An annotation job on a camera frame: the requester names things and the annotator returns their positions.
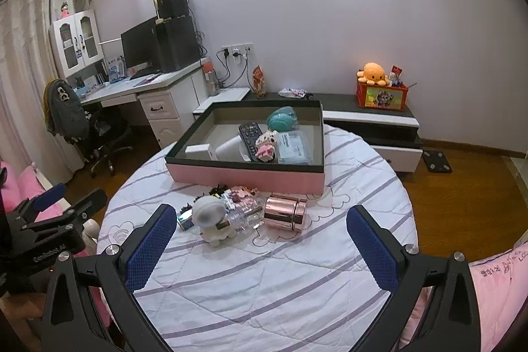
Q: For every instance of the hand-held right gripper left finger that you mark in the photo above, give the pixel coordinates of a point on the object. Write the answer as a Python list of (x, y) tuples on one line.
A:
[(150, 249)]

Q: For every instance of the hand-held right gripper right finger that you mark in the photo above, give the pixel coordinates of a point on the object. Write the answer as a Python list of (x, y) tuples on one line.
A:
[(373, 249)]

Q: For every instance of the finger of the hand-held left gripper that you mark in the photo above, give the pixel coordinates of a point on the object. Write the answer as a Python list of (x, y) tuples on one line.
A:
[(82, 205), (49, 197)]

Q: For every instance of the white power adapter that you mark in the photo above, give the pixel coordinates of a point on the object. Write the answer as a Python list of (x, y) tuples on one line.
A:
[(200, 150)]

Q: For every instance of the pink storage box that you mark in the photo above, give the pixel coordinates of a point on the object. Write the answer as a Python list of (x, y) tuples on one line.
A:
[(247, 181)]

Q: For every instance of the transparent plastic case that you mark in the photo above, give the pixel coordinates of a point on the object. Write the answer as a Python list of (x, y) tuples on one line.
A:
[(293, 148)]

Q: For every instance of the small pink doll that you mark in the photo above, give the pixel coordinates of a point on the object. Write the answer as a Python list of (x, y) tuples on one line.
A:
[(266, 146)]

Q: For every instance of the black remote control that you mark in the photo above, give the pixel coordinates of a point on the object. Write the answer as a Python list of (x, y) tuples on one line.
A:
[(249, 135)]

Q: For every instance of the teal round case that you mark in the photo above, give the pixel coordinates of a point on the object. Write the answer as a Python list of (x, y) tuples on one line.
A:
[(280, 120)]

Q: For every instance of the pink bed blanket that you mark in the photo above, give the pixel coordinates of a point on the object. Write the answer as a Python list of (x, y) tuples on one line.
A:
[(24, 181)]

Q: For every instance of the blue small box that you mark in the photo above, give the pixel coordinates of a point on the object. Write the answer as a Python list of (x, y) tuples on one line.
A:
[(185, 221)]

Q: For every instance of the white astronaut figure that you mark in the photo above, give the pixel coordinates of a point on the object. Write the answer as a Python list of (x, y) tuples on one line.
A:
[(208, 211)]

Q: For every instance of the black office chair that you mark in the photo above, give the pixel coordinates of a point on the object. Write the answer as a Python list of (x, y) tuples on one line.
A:
[(105, 133)]

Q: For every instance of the grey hooded jacket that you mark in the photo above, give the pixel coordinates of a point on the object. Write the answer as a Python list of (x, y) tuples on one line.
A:
[(64, 108)]

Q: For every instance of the rose gold canister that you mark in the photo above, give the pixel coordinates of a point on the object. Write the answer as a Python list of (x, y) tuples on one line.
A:
[(286, 211)]

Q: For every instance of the clear glass bottle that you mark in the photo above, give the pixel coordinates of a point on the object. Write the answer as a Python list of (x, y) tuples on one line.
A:
[(247, 218)]

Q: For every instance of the black floor scale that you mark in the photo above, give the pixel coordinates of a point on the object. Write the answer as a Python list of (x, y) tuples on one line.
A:
[(437, 161)]

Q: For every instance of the black white tv stand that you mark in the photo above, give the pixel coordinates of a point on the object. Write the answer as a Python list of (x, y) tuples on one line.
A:
[(371, 125)]

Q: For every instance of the white desk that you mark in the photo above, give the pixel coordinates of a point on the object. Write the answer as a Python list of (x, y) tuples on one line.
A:
[(165, 108)]

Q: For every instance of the cream curtain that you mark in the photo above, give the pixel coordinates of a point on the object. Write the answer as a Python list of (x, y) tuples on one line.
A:
[(24, 67)]

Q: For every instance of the pink printed garment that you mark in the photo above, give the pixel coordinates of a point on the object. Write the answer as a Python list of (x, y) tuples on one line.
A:
[(501, 294)]

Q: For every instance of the blue white desk boxes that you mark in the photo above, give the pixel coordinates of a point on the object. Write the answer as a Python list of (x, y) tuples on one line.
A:
[(113, 69)]

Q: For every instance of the black keyboard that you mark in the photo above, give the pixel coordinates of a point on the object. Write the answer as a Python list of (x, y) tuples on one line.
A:
[(144, 74)]

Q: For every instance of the orange printed box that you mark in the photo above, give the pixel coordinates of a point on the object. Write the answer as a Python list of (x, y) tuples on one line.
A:
[(381, 96)]

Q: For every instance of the white hutch cabinet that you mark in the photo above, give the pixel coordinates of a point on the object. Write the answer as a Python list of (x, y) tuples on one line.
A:
[(76, 47)]

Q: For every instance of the black computer monitor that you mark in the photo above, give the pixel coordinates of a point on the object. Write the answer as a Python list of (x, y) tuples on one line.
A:
[(140, 44)]

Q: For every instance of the white printed packet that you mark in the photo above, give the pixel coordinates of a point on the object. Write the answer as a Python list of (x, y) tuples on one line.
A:
[(293, 92)]

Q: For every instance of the orange octopus plush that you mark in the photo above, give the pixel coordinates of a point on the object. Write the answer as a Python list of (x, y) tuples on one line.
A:
[(373, 72)]

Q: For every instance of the orange capped bottle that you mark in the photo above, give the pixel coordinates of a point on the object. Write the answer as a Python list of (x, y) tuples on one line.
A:
[(210, 77)]

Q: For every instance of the black computer tower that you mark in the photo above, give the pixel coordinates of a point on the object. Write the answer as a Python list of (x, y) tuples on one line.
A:
[(177, 44)]

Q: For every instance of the pink doll figurine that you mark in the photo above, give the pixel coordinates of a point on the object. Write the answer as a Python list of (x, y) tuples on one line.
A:
[(64, 10)]

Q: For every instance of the black speaker box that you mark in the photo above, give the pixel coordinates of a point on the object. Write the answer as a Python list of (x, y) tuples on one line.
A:
[(173, 3)]

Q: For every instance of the cream bed post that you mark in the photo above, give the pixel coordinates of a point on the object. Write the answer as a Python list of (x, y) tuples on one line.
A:
[(90, 232)]

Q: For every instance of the white wall outlet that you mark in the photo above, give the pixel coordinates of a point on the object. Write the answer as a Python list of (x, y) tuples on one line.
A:
[(236, 47)]

